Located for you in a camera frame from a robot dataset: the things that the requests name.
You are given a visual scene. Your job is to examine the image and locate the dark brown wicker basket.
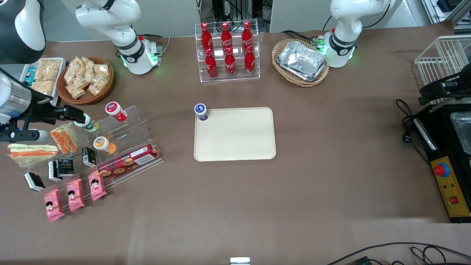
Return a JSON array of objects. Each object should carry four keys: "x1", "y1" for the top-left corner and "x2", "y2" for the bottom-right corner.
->
[{"x1": 57, "y1": 56, "x2": 114, "y2": 106}]

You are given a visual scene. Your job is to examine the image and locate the red-lidded small cup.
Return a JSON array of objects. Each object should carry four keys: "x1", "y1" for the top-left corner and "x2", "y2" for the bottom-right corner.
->
[{"x1": 105, "y1": 101, "x2": 128, "y2": 122}]

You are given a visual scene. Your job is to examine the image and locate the pink cartoon snack pack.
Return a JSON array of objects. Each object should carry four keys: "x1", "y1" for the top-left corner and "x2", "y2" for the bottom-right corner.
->
[
  {"x1": 44, "y1": 189, "x2": 65, "y2": 223},
  {"x1": 88, "y1": 172, "x2": 107, "y2": 201},
  {"x1": 67, "y1": 179, "x2": 85, "y2": 212}
]

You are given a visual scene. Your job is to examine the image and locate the looped black cable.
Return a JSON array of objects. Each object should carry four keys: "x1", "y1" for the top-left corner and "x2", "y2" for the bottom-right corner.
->
[{"x1": 410, "y1": 245, "x2": 449, "y2": 265}]

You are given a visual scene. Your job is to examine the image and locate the stainless steel food tray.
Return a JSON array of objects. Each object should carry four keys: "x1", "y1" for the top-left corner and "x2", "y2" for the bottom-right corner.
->
[{"x1": 449, "y1": 112, "x2": 471, "y2": 155}]

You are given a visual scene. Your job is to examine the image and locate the light wicker basket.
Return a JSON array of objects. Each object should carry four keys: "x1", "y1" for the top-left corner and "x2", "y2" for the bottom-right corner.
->
[{"x1": 272, "y1": 38, "x2": 330, "y2": 88}]

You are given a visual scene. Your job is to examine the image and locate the silver metal bar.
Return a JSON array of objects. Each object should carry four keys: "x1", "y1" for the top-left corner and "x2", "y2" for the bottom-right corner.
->
[{"x1": 428, "y1": 100, "x2": 456, "y2": 112}]

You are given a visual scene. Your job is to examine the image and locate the black and white small carton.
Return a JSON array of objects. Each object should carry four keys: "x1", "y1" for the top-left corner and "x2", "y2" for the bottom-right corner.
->
[
  {"x1": 57, "y1": 158, "x2": 75, "y2": 177},
  {"x1": 81, "y1": 146, "x2": 97, "y2": 166},
  {"x1": 47, "y1": 161, "x2": 63, "y2": 182},
  {"x1": 24, "y1": 172, "x2": 46, "y2": 192}
]

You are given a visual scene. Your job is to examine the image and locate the aluminium foil container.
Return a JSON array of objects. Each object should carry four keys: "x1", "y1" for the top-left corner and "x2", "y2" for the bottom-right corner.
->
[
  {"x1": 277, "y1": 40, "x2": 328, "y2": 78},
  {"x1": 277, "y1": 61, "x2": 329, "y2": 82}
]

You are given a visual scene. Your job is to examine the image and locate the black equipment frame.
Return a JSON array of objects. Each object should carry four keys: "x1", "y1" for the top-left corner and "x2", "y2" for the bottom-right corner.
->
[{"x1": 211, "y1": 0, "x2": 265, "y2": 22}]

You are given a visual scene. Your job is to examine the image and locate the white rectangular snack tray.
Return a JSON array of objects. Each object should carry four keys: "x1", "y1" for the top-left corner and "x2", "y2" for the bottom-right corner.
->
[{"x1": 20, "y1": 57, "x2": 67, "y2": 107}]

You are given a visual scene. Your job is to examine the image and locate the beige plastic serving tray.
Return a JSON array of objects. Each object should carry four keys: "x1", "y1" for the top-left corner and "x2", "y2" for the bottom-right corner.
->
[{"x1": 194, "y1": 107, "x2": 277, "y2": 162}]

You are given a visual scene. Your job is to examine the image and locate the white wire rack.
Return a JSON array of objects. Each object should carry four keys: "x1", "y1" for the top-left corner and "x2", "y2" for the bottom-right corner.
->
[{"x1": 414, "y1": 35, "x2": 471, "y2": 104}]

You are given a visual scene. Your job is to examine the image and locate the black sealing machine yellow panel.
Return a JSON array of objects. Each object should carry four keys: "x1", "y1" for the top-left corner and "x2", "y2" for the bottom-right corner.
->
[{"x1": 414, "y1": 104, "x2": 471, "y2": 224}]

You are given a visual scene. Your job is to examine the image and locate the clear acrylic bottle rack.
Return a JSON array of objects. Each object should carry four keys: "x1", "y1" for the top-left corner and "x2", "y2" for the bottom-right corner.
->
[{"x1": 195, "y1": 23, "x2": 261, "y2": 83}]

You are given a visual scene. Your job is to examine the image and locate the orange small cup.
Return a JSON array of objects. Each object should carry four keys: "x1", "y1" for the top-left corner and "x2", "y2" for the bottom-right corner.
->
[{"x1": 93, "y1": 136, "x2": 117, "y2": 155}]

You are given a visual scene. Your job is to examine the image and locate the black power cable with plug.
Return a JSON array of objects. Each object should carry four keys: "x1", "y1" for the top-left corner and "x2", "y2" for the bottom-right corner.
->
[{"x1": 395, "y1": 98, "x2": 432, "y2": 167}]

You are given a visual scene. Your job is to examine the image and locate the aluminium frame structure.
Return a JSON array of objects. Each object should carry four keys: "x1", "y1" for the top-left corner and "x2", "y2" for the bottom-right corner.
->
[{"x1": 421, "y1": 0, "x2": 471, "y2": 29}]

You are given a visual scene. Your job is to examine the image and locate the clear bag of crackers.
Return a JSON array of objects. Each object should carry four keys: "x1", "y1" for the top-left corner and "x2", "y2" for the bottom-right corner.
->
[
  {"x1": 64, "y1": 59, "x2": 84, "y2": 84},
  {"x1": 92, "y1": 63, "x2": 110, "y2": 80},
  {"x1": 79, "y1": 57, "x2": 96, "y2": 76},
  {"x1": 66, "y1": 82, "x2": 87, "y2": 100},
  {"x1": 87, "y1": 75, "x2": 107, "y2": 96}
]

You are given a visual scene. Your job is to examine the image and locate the clear acrylic stepped shelf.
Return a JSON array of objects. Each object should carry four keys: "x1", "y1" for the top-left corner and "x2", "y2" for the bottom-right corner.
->
[{"x1": 7, "y1": 105, "x2": 164, "y2": 207}]

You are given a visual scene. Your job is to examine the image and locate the long black cable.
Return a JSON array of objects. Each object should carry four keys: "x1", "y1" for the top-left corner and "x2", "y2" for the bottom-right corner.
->
[{"x1": 327, "y1": 241, "x2": 471, "y2": 265}]

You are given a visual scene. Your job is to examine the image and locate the dark left wrist camera box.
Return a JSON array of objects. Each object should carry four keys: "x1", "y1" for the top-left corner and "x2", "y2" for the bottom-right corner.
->
[{"x1": 419, "y1": 86, "x2": 465, "y2": 106}]

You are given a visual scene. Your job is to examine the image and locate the red cola bottle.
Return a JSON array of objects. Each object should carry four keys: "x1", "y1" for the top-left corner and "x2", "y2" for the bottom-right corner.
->
[
  {"x1": 244, "y1": 45, "x2": 256, "y2": 77},
  {"x1": 224, "y1": 47, "x2": 237, "y2": 78},
  {"x1": 205, "y1": 48, "x2": 218, "y2": 79},
  {"x1": 220, "y1": 22, "x2": 233, "y2": 51},
  {"x1": 201, "y1": 22, "x2": 213, "y2": 52},
  {"x1": 241, "y1": 21, "x2": 254, "y2": 50}
]

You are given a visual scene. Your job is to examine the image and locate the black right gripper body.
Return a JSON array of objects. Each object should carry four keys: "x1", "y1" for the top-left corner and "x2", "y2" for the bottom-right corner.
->
[{"x1": 22, "y1": 89, "x2": 70, "y2": 124}]

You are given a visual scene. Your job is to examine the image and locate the clear pack of biscuits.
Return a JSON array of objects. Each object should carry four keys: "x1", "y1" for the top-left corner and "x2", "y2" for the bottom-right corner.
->
[
  {"x1": 36, "y1": 59, "x2": 61, "y2": 81},
  {"x1": 31, "y1": 79, "x2": 56, "y2": 97}
]

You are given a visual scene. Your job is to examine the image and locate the green and white small cup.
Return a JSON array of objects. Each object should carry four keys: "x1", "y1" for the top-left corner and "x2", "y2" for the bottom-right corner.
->
[{"x1": 74, "y1": 113, "x2": 99, "y2": 133}]

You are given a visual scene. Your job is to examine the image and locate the black arm base cable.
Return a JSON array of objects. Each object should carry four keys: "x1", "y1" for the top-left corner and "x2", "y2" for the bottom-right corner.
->
[
  {"x1": 281, "y1": 29, "x2": 333, "y2": 47},
  {"x1": 139, "y1": 33, "x2": 172, "y2": 56}
]

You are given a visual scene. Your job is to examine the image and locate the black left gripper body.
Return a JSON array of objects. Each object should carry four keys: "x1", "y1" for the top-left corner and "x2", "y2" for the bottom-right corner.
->
[{"x1": 428, "y1": 71, "x2": 471, "y2": 92}]

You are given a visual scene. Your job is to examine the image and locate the blue-lidded small cup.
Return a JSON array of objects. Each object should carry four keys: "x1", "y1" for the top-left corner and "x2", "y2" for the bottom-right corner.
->
[{"x1": 194, "y1": 103, "x2": 210, "y2": 122}]

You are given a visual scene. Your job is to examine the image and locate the plastic-wrapped triangle sandwich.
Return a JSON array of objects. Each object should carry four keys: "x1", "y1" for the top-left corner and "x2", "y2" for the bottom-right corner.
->
[
  {"x1": 7, "y1": 143, "x2": 60, "y2": 167},
  {"x1": 50, "y1": 123, "x2": 78, "y2": 155}
]

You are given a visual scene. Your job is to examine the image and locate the teal snack package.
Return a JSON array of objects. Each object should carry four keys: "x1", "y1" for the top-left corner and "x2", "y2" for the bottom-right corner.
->
[{"x1": 24, "y1": 66, "x2": 38, "y2": 86}]

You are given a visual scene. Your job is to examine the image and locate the red cookie box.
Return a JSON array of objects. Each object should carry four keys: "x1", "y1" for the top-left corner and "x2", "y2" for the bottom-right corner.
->
[{"x1": 97, "y1": 144, "x2": 161, "y2": 179}]

